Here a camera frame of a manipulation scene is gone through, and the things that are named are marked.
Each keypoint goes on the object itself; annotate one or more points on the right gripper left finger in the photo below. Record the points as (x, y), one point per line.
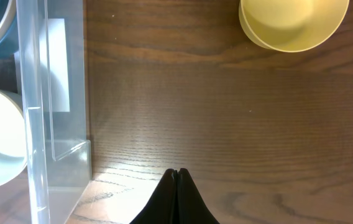
(161, 207)

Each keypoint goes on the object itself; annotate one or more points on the yellow small bowl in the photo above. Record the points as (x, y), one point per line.
(291, 25)

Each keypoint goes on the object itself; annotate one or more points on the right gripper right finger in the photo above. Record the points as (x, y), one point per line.
(190, 206)

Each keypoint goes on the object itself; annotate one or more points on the clear plastic storage bin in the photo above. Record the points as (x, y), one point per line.
(48, 72)

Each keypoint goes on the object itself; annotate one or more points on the white small bowl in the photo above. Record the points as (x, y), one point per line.
(12, 127)

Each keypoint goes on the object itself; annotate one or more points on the cream large bowl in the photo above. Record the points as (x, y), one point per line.
(8, 17)

